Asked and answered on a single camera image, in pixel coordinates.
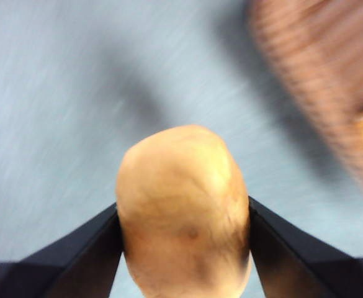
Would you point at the brown wicker basket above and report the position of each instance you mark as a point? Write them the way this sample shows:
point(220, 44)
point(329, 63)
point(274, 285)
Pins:
point(324, 77)

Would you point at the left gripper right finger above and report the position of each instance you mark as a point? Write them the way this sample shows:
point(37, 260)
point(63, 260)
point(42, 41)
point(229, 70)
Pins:
point(299, 264)

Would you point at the brown potato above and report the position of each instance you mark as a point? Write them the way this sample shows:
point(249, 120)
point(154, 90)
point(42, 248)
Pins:
point(184, 211)

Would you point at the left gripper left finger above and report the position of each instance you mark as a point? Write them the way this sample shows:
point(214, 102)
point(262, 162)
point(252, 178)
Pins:
point(75, 267)

